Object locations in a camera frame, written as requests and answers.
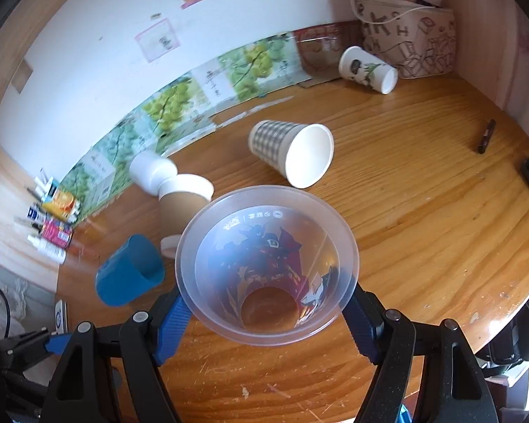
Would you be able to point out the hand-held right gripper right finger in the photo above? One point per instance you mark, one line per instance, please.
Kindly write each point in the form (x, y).
(361, 330)

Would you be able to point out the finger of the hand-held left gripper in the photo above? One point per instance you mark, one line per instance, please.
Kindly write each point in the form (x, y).
(58, 344)

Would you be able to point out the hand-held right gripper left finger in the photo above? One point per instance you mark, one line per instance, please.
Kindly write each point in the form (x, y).
(172, 326)

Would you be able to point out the clear printed plastic cup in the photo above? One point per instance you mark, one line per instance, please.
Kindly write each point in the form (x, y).
(269, 268)

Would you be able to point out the blue plastic cup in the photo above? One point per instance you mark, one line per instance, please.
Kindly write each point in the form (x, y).
(130, 271)

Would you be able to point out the brown paper cup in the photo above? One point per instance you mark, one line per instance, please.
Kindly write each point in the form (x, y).
(178, 211)

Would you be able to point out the checkered paper cup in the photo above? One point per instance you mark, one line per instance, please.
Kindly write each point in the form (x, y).
(286, 150)

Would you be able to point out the white plant print paper cup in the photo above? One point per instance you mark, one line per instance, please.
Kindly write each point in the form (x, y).
(366, 69)

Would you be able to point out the small white device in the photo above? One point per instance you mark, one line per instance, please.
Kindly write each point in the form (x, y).
(60, 317)

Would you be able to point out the grey patterned cloth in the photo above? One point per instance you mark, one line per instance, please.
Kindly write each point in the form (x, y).
(26, 295)

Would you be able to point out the row of cosmetic tubes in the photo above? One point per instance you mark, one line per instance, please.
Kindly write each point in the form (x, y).
(53, 220)

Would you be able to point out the white plastic bottle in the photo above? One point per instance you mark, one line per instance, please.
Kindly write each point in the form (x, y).
(152, 172)

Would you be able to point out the black backpack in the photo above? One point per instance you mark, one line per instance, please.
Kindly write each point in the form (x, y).
(522, 330)

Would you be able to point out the grape print cardboard box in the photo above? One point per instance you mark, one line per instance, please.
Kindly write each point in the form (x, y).
(172, 105)

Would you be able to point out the black marker pen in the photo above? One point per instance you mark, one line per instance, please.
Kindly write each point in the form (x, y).
(486, 136)

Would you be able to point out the red-brown printed cardboard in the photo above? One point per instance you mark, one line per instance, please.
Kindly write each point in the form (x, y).
(319, 46)

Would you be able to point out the beige patterned bag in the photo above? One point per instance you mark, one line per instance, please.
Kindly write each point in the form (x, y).
(414, 39)

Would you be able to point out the pink framed wall sticker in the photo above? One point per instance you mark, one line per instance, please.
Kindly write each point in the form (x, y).
(156, 39)

